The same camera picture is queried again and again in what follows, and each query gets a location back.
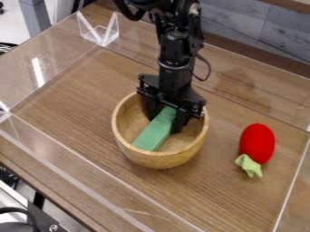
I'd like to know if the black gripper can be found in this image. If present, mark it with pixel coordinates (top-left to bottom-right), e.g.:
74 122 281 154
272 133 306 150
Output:
136 60 205 133

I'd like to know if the brown wooden bowl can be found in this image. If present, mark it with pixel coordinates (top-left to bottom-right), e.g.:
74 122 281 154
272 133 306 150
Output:
110 92 209 169

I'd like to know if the green rectangular block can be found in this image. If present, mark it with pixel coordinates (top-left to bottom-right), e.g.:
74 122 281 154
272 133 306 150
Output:
132 107 175 151

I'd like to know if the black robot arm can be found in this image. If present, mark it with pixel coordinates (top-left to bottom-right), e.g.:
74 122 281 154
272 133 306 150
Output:
112 0 205 133

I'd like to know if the red plush strawberry toy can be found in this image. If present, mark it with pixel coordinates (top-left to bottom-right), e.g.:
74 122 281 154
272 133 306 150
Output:
235 123 276 178

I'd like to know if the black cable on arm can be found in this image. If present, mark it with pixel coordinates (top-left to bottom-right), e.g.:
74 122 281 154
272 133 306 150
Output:
189 53 212 82

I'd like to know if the clear acrylic corner bracket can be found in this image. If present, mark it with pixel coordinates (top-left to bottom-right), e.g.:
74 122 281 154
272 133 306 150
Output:
76 12 120 47

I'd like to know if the black table clamp mount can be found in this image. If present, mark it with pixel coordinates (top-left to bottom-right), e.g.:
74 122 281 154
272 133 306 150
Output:
0 205 70 232

